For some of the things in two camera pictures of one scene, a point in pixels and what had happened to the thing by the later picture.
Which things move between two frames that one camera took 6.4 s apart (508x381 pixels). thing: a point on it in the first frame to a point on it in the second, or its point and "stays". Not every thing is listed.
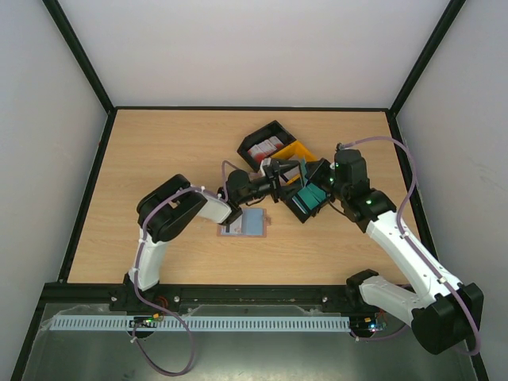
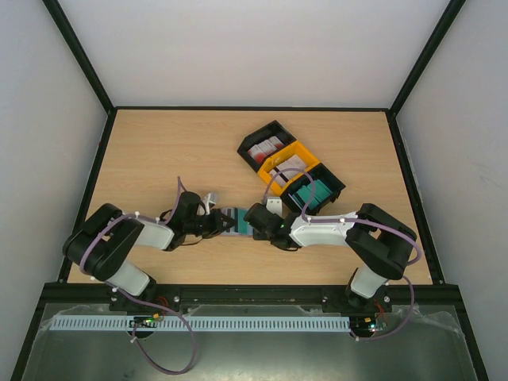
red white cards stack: [260, 150] stays
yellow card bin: [296, 150] stays
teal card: [303, 171] to [242, 225]
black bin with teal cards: [304, 200] stays
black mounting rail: [167, 298] stays
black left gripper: [274, 179] to [218, 217]
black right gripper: [317, 175] to [254, 221]
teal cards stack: [309, 197] stays
